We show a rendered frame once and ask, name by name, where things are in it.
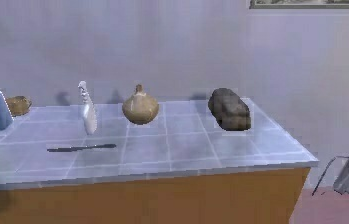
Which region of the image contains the black knife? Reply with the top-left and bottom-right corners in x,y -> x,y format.
46,143 -> 118,154

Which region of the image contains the dark brown lumpy loaf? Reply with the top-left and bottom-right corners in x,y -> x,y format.
207,87 -> 252,132

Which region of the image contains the orange tiled kitchen counter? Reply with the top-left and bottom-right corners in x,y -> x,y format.
0,97 -> 320,224

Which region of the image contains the small brown potato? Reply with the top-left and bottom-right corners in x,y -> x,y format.
5,95 -> 33,117

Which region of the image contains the framed wall picture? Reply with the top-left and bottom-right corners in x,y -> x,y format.
249,0 -> 349,10

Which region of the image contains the tan round vase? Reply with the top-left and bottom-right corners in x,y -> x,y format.
121,84 -> 161,126

